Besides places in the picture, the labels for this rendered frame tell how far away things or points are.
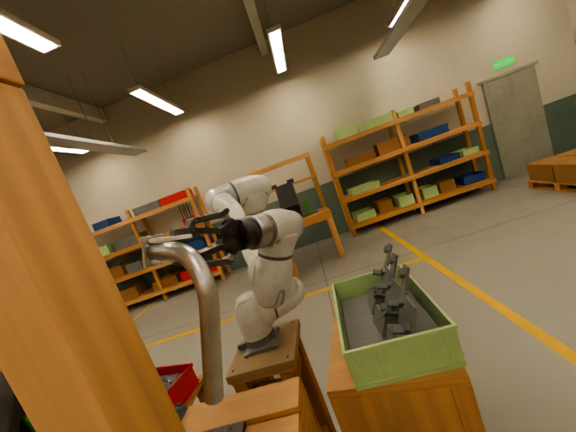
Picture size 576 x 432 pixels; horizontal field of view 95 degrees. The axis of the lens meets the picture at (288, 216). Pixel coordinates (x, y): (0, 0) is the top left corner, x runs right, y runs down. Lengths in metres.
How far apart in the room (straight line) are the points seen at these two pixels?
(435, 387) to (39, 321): 1.15
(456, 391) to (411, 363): 0.17
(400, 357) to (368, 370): 0.13
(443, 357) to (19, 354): 1.14
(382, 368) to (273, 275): 0.63
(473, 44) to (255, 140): 4.99
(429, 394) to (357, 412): 0.29
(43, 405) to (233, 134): 6.16
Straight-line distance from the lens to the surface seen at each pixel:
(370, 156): 5.80
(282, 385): 1.22
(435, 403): 1.30
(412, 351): 1.17
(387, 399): 1.28
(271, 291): 0.75
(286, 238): 0.70
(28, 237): 0.38
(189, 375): 1.64
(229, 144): 6.41
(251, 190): 1.23
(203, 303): 0.42
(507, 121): 7.59
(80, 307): 0.39
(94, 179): 7.90
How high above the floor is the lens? 1.64
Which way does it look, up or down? 8 degrees down
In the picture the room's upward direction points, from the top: 20 degrees counter-clockwise
